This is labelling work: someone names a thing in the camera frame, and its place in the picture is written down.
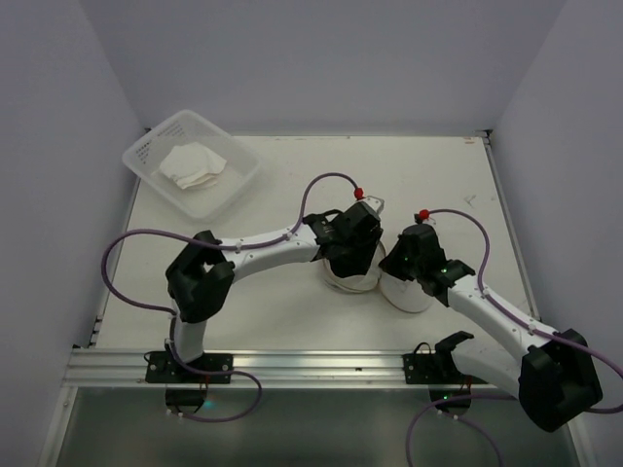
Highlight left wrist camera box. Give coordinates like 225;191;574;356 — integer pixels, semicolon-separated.
362;196;385;216

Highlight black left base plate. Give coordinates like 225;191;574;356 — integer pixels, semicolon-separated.
143;350;234;384

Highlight round white mesh laundry bag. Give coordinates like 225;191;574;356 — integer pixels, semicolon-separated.
321;242;432;314

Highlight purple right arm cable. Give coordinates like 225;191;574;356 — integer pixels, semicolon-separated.
406;207;623;467

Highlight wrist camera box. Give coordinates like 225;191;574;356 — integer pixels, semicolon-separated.
414;209;436;227
362;196;385;216

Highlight aluminium mounting rail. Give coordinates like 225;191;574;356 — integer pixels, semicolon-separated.
62;347;536;390

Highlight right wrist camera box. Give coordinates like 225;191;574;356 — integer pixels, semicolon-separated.
414;209;436;227

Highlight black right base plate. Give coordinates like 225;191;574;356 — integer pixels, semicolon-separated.
402;353;486;384

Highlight white bra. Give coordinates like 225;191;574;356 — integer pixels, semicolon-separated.
151;142;227;191

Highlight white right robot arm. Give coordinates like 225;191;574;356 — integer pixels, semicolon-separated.
381;224;603;432

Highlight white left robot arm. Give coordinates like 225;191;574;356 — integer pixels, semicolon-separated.
165;197;385;364

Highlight white plastic basket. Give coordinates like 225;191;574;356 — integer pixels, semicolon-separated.
122;110;262;221

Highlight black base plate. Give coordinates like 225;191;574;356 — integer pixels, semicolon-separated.
402;353;486;384
143;350;234;384

